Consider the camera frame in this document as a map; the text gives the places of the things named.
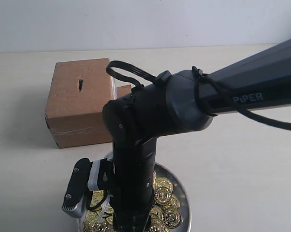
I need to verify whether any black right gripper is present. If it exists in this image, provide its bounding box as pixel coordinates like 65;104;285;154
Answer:
110;140;157;232

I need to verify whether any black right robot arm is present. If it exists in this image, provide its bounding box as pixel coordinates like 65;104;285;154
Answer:
102;39;291;232

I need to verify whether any cardboard box with slot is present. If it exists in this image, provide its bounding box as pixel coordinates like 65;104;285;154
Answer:
45;58;131;148

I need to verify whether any gold coin right stack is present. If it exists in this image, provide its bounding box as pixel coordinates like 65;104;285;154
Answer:
155;187;172;205

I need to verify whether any gold coin lower right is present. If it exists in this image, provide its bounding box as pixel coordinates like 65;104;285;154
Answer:
162;207;182;229

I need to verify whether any round steel plate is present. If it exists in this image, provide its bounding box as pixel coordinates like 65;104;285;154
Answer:
86;153;191;232

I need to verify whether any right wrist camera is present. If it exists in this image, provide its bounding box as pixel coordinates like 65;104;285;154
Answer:
61;158;92;218

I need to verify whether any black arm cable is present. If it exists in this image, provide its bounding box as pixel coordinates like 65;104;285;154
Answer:
106;60;291;133

